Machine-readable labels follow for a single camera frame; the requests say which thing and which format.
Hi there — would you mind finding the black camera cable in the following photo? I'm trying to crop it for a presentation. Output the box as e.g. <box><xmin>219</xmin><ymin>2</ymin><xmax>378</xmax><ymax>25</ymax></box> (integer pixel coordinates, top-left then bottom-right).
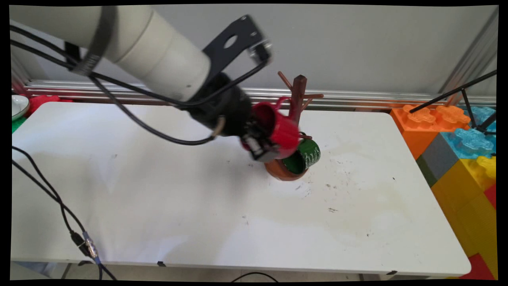
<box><xmin>10</xmin><ymin>25</ymin><xmax>267</xmax><ymax>108</ymax></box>

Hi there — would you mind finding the yellow giant building block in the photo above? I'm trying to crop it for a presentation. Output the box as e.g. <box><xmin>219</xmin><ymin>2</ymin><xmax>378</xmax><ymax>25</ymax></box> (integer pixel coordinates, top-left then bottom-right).
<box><xmin>431</xmin><ymin>155</ymin><xmax>498</xmax><ymax>279</ymax></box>

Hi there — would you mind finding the brown wooden mug tree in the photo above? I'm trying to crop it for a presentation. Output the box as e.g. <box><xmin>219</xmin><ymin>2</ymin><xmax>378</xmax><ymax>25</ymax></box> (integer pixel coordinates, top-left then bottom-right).
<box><xmin>264</xmin><ymin>71</ymin><xmax>324</xmax><ymax>182</ymax></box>

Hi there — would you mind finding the green mat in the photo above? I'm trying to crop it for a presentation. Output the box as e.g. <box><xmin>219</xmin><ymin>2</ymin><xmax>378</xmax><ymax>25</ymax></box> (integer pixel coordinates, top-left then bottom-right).
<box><xmin>11</xmin><ymin>115</ymin><xmax>27</xmax><ymax>134</ymax></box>

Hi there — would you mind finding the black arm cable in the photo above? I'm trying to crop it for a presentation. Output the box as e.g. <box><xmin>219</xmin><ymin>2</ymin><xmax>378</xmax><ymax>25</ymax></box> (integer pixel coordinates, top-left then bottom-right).
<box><xmin>10</xmin><ymin>39</ymin><xmax>223</xmax><ymax>146</ymax></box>

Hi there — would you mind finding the dark green mug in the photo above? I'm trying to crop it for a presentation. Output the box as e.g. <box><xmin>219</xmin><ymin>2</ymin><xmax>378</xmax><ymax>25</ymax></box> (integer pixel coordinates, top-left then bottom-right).
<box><xmin>281</xmin><ymin>138</ymin><xmax>321</xmax><ymax>175</ymax></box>

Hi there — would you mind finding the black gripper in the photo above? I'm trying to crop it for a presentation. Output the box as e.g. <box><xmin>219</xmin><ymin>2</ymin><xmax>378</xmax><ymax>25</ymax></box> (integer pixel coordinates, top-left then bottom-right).
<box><xmin>187</xmin><ymin>73</ymin><xmax>279</xmax><ymax>162</ymax></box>

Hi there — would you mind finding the black tripod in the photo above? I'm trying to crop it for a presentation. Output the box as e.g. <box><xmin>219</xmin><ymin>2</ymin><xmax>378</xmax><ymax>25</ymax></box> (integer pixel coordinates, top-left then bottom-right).
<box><xmin>409</xmin><ymin>70</ymin><xmax>498</xmax><ymax>134</ymax></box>

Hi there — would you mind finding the orange giant building block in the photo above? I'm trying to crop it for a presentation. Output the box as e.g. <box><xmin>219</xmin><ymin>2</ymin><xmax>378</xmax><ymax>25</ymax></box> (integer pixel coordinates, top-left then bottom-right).
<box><xmin>390</xmin><ymin>104</ymin><xmax>471</xmax><ymax>160</ymax></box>

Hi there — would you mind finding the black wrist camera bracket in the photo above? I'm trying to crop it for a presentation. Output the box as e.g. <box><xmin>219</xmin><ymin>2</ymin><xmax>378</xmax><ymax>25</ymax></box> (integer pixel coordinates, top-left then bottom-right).
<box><xmin>202</xmin><ymin>15</ymin><xmax>267</xmax><ymax>85</ymax></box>

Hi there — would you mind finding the white ceramic dish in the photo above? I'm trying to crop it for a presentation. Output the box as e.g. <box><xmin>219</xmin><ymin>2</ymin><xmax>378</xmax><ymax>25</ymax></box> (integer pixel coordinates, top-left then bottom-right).
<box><xmin>11</xmin><ymin>95</ymin><xmax>30</xmax><ymax>121</ymax></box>

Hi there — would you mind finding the blue giant building block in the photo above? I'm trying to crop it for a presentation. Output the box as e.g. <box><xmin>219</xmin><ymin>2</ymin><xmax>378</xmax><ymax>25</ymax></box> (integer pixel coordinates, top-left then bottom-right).
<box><xmin>462</xmin><ymin>105</ymin><xmax>497</xmax><ymax>133</ymax></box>
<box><xmin>441</xmin><ymin>128</ymin><xmax>496</xmax><ymax>160</ymax></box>

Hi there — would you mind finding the thin black table cable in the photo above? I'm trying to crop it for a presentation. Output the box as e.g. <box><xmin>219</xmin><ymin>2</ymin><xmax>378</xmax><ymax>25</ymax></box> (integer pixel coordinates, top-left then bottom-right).
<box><xmin>11</xmin><ymin>146</ymin><xmax>117</xmax><ymax>281</ymax></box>

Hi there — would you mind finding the gray arm cable strap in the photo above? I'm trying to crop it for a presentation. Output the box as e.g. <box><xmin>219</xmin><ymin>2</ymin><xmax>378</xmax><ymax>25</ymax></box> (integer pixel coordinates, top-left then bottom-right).
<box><xmin>73</xmin><ymin>6</ymin><xmax>116</xmax><ymax>77</ymax></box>

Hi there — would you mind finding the red mug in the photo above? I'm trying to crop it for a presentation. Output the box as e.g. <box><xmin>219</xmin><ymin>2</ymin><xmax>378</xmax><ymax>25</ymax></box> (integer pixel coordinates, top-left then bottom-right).
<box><xmin>241</xmin><ymin>97</ymin><xmax>301</xmax><ymax>160</ymax></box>

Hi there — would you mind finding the black cable with metal connector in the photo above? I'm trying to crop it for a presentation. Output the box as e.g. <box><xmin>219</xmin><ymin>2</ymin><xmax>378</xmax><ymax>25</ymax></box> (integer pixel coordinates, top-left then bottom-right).
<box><xmin>11</xmin><ymin>160</ymin><xmax>104</xmax><ymax>281</ymax></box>

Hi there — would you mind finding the black floor cable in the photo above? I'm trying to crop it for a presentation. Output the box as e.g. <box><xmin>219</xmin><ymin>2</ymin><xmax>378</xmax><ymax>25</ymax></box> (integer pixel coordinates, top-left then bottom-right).
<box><xmin>231</xmin><ymin>272</ymin><xmax>279</xmax><ymax>283</ymax></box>

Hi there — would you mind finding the red giant building block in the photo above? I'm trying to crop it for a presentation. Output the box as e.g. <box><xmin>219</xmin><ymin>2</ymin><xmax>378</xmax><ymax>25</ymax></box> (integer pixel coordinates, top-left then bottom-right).
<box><xmin>460</xmin><ymin>253</ymin><xmax>495</xmax><ymax>281</ymax></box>

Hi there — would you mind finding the aluminium frame rail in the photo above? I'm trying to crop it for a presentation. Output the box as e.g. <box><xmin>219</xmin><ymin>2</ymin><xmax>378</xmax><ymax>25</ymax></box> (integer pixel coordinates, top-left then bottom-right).
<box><xmin>23</xmin><ymin>79</ymin><xmax>496</xmax><ymax>108</ymax></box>

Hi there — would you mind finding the red plastic toy block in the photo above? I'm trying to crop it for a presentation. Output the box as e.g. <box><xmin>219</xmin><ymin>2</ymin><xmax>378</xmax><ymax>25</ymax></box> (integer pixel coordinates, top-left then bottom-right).
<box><xmin>27</xmin><ymin>95</ymin><xmax>74</xmax><ymax>116</ymax></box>

